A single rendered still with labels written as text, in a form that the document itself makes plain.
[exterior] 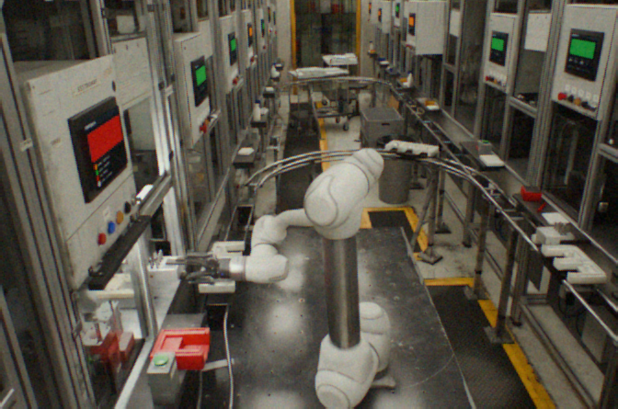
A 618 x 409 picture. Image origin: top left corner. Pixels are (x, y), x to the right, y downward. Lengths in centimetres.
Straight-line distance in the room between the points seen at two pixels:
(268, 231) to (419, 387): 76
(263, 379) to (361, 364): 46
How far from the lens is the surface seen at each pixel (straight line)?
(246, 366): 193
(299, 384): 184
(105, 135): 127
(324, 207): 122
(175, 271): 181
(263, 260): 176
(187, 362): 159
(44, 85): 109
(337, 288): 140
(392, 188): 471
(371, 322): 168
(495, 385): 292
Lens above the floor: 197
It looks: 21 degrees down
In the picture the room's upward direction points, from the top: 1 degrees counter-clockwise
